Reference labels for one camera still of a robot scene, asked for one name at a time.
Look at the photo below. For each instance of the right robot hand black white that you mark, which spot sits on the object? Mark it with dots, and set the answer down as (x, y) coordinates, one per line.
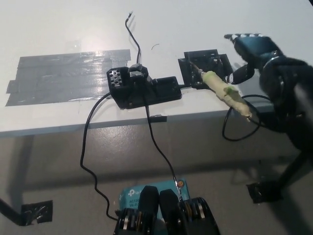
(254, 49)

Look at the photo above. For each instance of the black soldering iron base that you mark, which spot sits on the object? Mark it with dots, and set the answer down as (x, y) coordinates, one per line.
(163, 91)

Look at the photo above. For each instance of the black robot body blocks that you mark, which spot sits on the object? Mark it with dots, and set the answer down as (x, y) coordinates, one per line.
(168, 210)

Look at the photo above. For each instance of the black tape patch on table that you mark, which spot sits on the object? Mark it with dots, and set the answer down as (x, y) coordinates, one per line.
(207, 61)

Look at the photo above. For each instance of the small black tape strip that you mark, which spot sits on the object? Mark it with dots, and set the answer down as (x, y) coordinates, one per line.
(158, 119)

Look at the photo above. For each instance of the black stand leg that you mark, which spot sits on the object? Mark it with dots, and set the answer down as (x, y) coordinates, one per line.
(292, 171)
(7, 209)

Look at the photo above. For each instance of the black floor tape patch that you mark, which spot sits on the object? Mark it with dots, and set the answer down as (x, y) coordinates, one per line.
(36, 211)
(262, 193)

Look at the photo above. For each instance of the teal tp-link box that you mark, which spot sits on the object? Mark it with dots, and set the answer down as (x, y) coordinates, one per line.
(129, 195)

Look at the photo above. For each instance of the grey table leg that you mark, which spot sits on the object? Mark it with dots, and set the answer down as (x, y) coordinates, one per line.
(24, 159)

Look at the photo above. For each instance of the grey duct tape patch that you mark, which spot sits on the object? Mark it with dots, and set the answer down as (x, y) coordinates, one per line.
(61, 76)

